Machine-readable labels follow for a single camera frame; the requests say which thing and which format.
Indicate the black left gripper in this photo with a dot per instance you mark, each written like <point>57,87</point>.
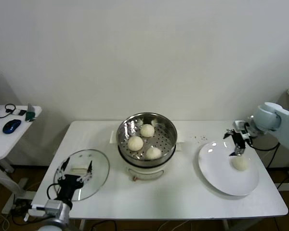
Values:
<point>67,186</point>

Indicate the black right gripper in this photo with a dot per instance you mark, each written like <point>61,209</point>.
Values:
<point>238,140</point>

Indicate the white steamed baozi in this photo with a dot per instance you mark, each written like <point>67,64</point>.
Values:
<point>240,164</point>
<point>153,154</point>
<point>147,130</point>
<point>135,144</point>

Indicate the round glass pot lid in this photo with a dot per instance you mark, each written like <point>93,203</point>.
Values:
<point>98,187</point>

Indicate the stainless steel steamer basket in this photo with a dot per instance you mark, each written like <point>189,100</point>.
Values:
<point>168,134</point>

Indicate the steel steamer pot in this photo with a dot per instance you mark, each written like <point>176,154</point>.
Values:
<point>147,172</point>

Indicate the large white plate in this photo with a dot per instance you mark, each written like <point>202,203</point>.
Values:
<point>219,173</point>

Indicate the floor power strip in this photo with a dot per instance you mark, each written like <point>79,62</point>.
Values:
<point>21,204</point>

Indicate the white side desk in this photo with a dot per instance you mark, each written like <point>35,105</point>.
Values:
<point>4,149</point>

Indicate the blue computer mouse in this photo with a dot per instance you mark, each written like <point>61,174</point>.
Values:
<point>11,126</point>

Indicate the small black device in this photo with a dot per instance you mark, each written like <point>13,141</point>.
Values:
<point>22,112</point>

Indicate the small white adapter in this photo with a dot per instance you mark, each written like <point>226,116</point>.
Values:
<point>16,111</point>

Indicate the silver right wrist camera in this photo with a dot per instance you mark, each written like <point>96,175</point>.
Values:
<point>239,124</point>

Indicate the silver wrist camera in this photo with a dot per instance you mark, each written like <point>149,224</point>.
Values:
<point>239,124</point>
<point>53,205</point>

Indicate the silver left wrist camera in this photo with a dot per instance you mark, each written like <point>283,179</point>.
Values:
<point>53,205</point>

